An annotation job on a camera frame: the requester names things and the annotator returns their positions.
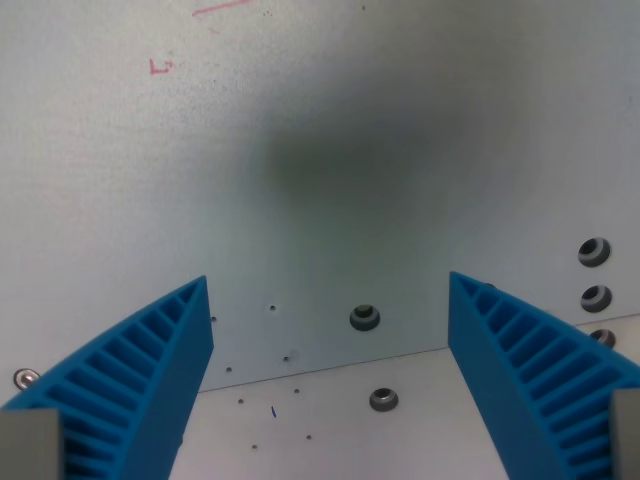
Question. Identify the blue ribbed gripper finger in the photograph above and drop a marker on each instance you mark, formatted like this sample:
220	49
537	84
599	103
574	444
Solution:
150	380
520	380

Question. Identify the grey countersunk screw hole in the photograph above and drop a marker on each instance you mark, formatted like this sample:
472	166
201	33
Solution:
594	252
364	317
603	337
384	400
596	298

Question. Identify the silver screw head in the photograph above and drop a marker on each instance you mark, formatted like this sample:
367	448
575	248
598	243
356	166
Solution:
23	378

